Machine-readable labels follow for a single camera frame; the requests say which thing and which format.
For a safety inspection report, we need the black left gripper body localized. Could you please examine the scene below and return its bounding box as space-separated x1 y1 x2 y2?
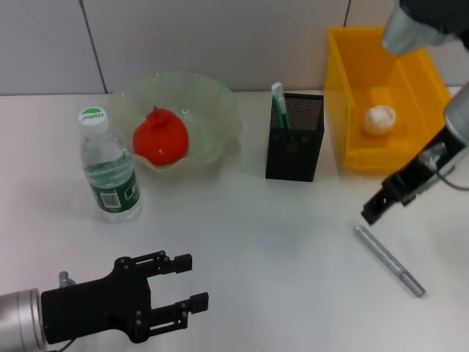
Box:
40 256 154 345

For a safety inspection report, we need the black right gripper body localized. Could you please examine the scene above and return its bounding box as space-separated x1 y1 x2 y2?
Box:
380 124 469 202

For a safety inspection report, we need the grey marker pen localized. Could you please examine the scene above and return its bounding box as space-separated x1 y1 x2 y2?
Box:
353 224 427 299

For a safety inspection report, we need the white paper ball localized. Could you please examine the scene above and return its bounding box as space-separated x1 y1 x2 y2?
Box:
363 104 398 136

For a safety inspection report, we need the clear green label water bottle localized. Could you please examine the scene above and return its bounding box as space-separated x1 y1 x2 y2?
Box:
77 106 144 224

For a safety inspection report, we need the red orange toy fruit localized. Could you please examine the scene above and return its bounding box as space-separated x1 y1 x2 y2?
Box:
132 105 191 167

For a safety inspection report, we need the mint green pen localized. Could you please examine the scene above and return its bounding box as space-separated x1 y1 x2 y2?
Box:
270 82 292 131

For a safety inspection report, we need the black mesh pen holder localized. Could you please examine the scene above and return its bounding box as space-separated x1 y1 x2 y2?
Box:
265 92 325 183

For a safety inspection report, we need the green glass fruit bowl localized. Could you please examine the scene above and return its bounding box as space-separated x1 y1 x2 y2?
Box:
96 70 243 181

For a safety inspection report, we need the yellow plastic bin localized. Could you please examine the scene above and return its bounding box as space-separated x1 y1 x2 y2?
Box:
324 24 456 174

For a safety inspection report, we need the right arm cable with plug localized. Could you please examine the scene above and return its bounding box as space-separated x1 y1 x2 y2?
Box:
417 142 469 191

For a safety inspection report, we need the arm cable with plug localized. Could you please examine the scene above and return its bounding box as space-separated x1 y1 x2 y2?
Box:
417 142 469 191
58 270 77 289

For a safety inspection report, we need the left arm cable with plug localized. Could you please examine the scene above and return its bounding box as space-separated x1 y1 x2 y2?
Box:
58 270 77 289

